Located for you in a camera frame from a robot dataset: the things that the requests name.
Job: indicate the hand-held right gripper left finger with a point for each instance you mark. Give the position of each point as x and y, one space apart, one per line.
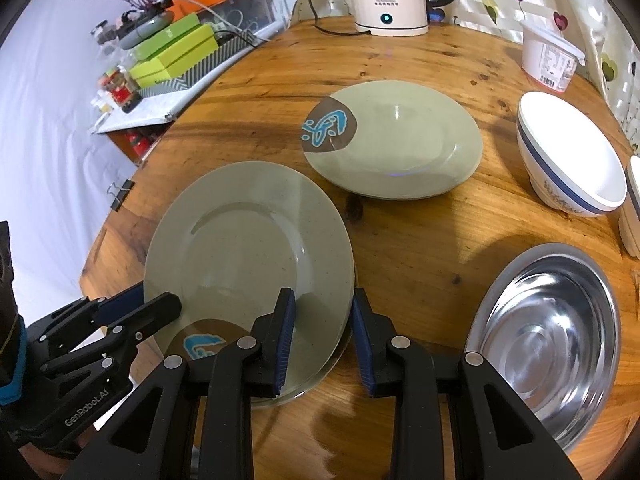
286 340

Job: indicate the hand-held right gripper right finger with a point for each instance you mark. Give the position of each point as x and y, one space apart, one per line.
361 340

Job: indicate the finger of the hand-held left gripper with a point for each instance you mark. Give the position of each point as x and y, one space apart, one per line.
125 300
150 312

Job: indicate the green plate with brown patch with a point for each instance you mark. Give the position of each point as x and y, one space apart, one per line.
240 240
400 135

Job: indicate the stainless steel bowl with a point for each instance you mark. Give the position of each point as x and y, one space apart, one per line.
545 340

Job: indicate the white bowl with blue stripe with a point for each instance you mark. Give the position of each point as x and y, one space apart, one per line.
633 210
575 155

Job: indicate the black binder clip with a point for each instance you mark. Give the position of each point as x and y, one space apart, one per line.
120 197

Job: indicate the small decorated jar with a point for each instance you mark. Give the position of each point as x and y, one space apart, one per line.
117 87

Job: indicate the lime green box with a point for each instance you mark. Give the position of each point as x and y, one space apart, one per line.
175 57

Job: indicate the grey zigzag patterned box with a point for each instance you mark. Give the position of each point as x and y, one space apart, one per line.
210 62

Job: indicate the grey oval gadget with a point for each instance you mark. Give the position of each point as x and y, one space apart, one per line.
145 27

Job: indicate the white plastic tub with lid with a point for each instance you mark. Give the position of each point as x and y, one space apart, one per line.
547 57

